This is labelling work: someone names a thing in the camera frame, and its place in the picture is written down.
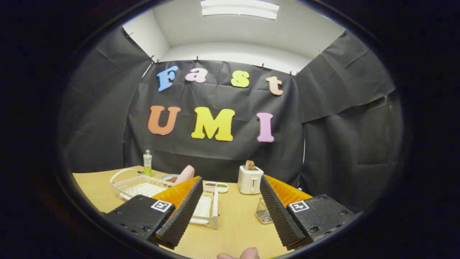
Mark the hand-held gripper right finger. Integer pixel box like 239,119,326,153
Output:
259,175,355,251

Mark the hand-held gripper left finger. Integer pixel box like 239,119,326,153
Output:
103,176,204,250

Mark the metal wire basket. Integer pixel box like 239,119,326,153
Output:
256,198,274,225

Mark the pink plate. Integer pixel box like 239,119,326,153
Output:
172,165,195,186

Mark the white wire dish rack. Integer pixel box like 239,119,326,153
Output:
110,168,220,231

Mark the small white divided tray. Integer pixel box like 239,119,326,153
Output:
203,181,229,193

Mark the cream toaster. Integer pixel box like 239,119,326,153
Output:
238,165,264,195

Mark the green clear plastic bottle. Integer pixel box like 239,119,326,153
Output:
143,150,153,177

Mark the white ceiling light panel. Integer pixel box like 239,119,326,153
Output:
201,0,280,20

